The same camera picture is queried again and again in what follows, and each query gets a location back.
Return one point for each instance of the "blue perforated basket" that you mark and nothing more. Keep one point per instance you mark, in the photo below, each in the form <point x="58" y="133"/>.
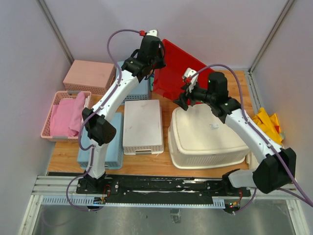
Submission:
<point x="115" y="153"/>

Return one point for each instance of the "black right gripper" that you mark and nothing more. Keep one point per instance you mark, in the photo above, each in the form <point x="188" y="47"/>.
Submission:
<point x="183" y="99"/>

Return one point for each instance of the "large white laundry basket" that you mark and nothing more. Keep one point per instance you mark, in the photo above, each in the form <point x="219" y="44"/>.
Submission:
<point x="198" y="140"/>

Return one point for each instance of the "pink basket with cloth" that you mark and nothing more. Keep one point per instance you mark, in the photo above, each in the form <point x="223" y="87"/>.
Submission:
<point x="45" y="134"/>

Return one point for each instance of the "light blue upturned basket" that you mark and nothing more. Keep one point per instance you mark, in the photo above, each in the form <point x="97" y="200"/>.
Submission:
<point x="140" y="92"/>

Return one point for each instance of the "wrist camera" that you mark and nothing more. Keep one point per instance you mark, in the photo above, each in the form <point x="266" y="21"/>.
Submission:
<point x="190" y="79"/>
<point x="152" y="32"/>

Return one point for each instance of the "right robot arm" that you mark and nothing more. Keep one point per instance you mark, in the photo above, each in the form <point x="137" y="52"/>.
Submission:
<point x="276" y="165"/>

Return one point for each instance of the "patterned white cloth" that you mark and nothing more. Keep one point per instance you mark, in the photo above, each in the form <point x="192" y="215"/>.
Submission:
<point x="251" y="161"/>

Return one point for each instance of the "yellow cloth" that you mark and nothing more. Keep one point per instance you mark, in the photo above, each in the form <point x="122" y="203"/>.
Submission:
<point x="269" y="124"/>

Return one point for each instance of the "red plastic tray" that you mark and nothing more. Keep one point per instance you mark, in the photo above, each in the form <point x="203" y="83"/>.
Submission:
<point x="168" y="80"/>

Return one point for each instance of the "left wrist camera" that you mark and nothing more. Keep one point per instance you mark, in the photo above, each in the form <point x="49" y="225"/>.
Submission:
<point x="152" y="32"/>

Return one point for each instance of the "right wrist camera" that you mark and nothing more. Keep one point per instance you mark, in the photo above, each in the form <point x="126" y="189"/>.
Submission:
<point x="190" y="79"/>

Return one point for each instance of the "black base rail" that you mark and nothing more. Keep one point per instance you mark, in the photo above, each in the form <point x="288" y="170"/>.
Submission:
<point x="139" y="189"/>

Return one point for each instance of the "pink perforated basket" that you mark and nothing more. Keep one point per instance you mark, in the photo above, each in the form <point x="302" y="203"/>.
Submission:
<point x="95" y="77"/>

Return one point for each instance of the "pink cloth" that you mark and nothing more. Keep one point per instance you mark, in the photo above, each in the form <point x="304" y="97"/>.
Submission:
<point x="66" y="116"/>

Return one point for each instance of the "small white perforated basket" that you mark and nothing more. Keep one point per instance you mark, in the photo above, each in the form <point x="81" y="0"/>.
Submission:
<point x="142" y="128"/>

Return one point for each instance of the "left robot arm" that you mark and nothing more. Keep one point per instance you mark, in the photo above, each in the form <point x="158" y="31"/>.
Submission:
<point x="97" y="120"/>

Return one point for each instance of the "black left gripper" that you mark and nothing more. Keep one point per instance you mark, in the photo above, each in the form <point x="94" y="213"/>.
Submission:
<point x="163" y="63"/>

